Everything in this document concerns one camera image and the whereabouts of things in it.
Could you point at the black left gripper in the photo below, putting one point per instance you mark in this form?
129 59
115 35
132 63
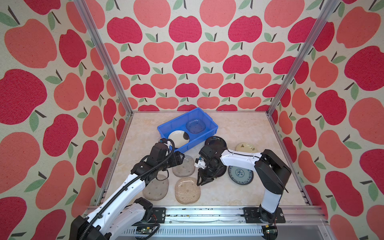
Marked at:
174 162

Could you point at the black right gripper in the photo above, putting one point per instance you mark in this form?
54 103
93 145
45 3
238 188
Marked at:
201 178

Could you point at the clear glass plate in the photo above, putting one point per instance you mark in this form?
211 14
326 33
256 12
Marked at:
195 126
186 169
157 189

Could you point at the white floral round plate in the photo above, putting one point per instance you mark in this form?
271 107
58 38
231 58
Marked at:
180 138

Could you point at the amber glass plate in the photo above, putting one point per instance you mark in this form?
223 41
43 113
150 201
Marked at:
187 191

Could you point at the cream yellow round plate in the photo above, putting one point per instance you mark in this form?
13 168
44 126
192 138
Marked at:
246 148

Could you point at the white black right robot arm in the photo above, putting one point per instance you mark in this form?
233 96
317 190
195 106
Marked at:
272 171

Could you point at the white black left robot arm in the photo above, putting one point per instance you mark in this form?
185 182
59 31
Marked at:
120 198

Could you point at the blue plastic bin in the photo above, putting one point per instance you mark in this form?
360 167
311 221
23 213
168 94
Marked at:
179 123

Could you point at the black round plate front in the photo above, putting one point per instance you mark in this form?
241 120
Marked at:
222 171

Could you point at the black round plate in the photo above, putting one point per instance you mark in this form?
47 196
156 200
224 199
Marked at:
222 171
216 143

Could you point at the black round plate rear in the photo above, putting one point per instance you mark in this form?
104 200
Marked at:
216 143

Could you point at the blue patterned round plate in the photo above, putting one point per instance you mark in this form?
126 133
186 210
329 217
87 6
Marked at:
240 176

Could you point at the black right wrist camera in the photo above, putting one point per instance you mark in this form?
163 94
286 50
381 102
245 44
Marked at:
200 163

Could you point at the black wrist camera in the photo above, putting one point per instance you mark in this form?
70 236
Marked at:
158 153
200 163

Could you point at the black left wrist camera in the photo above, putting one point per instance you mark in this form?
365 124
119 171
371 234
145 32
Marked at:
158 153

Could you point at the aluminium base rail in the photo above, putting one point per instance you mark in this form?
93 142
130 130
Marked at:
211 223

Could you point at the aluminium left corner post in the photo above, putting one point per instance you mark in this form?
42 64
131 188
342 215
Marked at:
103 53

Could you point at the aluminium corner post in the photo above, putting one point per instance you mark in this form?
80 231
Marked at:
103 53
319 24

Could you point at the aluminium right corner post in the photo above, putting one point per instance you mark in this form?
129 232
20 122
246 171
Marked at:
319 24

